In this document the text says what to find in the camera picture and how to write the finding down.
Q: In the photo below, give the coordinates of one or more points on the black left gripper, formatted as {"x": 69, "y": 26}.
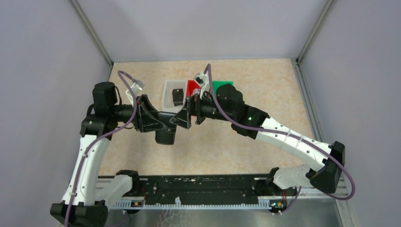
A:
{"x": 139, "y": 113}

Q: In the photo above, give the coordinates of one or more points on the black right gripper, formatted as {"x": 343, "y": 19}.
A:
{"x": 198, "y": 110}

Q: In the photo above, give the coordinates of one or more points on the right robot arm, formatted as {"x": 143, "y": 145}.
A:
{"x": 321, "y": 160}

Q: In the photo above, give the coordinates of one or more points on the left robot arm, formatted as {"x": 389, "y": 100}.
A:
{"x": 82, "y": 205}

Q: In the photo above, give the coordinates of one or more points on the black VIP card stack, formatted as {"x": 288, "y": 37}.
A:
{"x": 178, "y": 96}

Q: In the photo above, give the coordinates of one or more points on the white plastic bin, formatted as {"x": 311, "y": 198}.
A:
{"x": 172, "y": 85}

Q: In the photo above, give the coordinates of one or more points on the red plastic bin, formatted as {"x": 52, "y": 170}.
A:
{"x": 192, "y": 88}

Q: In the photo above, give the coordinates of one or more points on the green plastic bin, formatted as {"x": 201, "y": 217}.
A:
{"x": 216, "y": 84}

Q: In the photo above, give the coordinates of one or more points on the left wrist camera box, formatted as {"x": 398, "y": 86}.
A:
{"x": 137, "y": 87}

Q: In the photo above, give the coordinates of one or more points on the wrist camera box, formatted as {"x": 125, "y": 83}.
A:
{"x": 203, "y": 82}
{"x": 137, "y": 87}

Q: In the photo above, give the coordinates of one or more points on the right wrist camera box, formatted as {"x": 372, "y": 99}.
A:
{"x": 203, "y": 82}

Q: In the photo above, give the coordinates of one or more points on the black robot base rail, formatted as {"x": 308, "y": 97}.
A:
{"x": 204, "y": 192}

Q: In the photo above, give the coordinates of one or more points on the grey aluminium frame rail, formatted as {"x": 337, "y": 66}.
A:
{"x": 305, "y": 73}

